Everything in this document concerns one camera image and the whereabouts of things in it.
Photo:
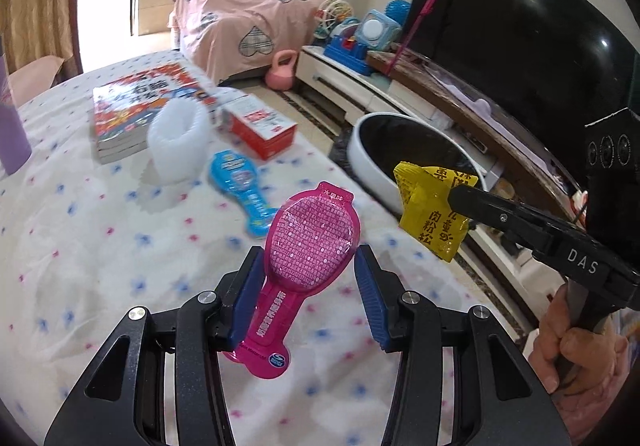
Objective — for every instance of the white TV cabinet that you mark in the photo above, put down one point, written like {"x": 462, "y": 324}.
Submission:
{"x": 514, "y": 165}

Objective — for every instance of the black television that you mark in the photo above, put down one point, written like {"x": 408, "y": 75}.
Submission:
{"x": 553, "y": 66}

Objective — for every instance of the yellow snack wrapper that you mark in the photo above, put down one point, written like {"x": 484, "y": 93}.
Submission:
{"x": 426, "y": 213}

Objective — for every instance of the blue toy set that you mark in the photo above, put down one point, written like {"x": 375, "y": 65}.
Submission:
{"x": 348, "y": 39}

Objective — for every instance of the pink kettlebell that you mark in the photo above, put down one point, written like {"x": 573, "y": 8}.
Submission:
{"x": 281, "y": 75}

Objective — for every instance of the white trash bin black liner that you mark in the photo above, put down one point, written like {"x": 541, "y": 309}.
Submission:
{"x": 381, "y": 140}

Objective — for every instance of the person's right hand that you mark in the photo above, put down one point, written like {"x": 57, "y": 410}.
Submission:
{"x": 572, "y": 359}

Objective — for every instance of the pink heart sofa cover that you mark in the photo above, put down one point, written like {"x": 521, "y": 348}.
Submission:
{"x": 228, "y": 37}

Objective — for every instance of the red white small box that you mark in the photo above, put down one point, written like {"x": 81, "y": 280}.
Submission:
{"x": 264, "y": 130}

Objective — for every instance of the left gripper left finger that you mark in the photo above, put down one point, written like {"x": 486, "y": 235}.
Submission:
{"x": 119, "y": 398}

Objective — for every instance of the pink brush-shaped candy pack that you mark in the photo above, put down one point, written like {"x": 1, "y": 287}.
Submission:
{"x": 310, "y": 242}

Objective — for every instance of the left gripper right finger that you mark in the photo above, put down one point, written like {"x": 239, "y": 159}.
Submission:
{"x": 498, "y": 399}

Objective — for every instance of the purple travel mug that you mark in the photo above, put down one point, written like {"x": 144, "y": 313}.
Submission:
{"x": 15, "y": 148}

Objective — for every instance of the blue brush-shaped candy pack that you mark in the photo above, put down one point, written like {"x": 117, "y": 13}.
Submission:
{"x": 236, "y": 176}

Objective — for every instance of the blue spiky ball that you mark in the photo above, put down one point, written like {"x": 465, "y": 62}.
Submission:
{"x": 398, "y": 10}

